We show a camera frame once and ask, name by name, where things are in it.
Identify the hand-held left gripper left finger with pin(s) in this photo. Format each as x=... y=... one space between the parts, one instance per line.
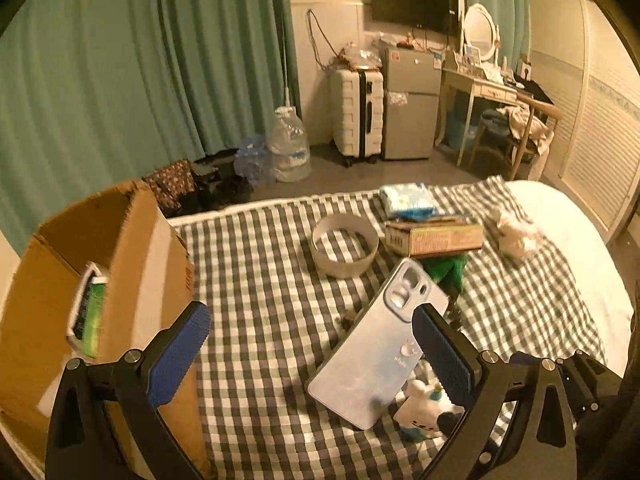
x=180 y=355

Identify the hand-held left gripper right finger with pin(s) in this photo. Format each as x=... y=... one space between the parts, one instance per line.
x=440 y=355

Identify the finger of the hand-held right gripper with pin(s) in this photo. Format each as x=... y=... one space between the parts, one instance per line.
x=524 y=355

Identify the light blue phone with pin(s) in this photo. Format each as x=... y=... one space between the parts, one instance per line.
x=370 y=350

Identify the cardboard box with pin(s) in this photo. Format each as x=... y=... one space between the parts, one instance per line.
x=145 y=270

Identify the small white blue plush toy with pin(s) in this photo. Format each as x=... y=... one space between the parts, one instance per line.
x=420 y=415

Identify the green toy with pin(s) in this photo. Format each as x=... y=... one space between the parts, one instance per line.
x=447 y=270

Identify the white green packet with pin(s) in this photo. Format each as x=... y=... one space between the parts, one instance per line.
x=92 y=310

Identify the brown printed carton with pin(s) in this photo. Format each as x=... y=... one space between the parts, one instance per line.
x=440 y=241

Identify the checkered blanket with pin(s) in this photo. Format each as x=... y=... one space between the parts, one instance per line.
x=260 y=270

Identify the white bed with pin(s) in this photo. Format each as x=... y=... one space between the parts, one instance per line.
x=575 y=240

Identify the thin dark notebook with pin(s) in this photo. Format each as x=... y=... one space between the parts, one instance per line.
x=445 y=219

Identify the blue tissue pack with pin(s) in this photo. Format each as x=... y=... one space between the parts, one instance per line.
x=405 y=200

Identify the pile of black shoes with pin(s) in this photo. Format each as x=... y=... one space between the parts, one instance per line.
x=225 y=190

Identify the brown patterned bag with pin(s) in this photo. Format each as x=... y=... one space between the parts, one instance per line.
x=170 y=180

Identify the crushed blue water bottle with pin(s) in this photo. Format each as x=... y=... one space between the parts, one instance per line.
x=252 y=157

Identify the blue bucket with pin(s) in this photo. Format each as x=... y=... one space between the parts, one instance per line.
x=457 y=130

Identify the light clothes on chair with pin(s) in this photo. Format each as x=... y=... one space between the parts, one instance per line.
x=525 y=125

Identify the large clear water bottle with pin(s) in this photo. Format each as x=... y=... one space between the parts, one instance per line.
x=290 y=150

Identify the white louvered wardrobe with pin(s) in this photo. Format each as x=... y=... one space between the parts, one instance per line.
x=600 y=135

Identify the grey mini fridge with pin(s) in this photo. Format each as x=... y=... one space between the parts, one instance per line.
x=410 y=120

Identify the wooden chair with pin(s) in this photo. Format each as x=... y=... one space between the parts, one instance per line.
x=545 y=110

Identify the white suitcase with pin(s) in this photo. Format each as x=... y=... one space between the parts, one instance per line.
x=350 y=110

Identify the black garment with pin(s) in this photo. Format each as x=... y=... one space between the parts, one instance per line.
x=535 y=91

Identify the white dressing table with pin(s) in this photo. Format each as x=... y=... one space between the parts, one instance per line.
x=480 y=87

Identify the clear plastic bags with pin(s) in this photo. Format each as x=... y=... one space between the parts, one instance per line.
x=355 y=57

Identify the oval white mirror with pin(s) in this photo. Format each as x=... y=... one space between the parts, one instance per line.
x=480 y=27

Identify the narrow green curtain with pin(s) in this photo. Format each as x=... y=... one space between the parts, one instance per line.
x=500 y=0

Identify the black wall television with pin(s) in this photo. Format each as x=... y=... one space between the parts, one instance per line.
x=415 y=2

